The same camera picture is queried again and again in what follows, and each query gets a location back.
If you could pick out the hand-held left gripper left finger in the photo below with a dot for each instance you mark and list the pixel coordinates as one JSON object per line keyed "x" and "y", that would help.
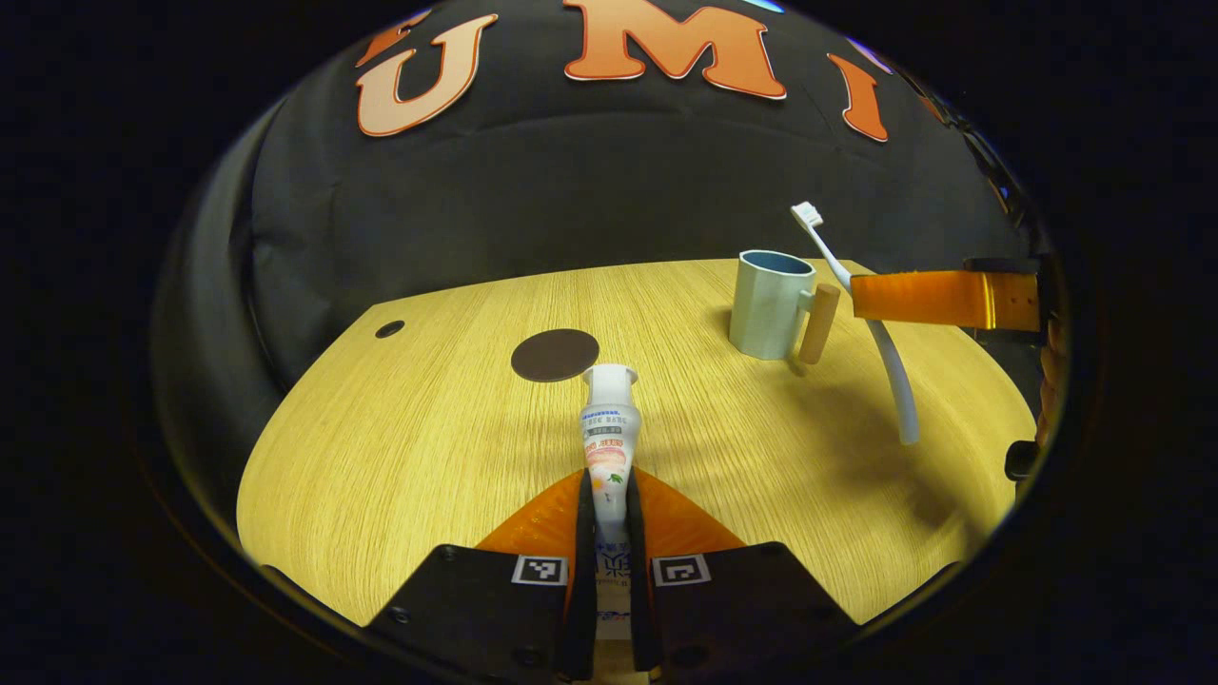
{"x": 583, "y": 533}

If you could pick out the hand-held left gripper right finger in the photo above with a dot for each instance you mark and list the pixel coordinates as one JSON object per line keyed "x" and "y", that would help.
{"x": 636, "y": 533}

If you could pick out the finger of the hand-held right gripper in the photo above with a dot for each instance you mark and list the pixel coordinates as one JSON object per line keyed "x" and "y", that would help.
{"x": 933, "y": 300}

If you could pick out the white toothbrush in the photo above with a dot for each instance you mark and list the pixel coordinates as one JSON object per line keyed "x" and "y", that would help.
{"x": 890, "y": 362}

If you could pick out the white toothpaste tube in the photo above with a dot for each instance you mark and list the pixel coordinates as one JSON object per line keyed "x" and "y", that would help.
{"x": 609, "y": 428}

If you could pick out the dark round coaster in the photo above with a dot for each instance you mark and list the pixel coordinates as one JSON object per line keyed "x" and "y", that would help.
{"x": 555, "y": 355}

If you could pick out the black backdrop cloth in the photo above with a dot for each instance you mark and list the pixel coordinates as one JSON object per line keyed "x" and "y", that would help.
{"x": 571, "y": 190}

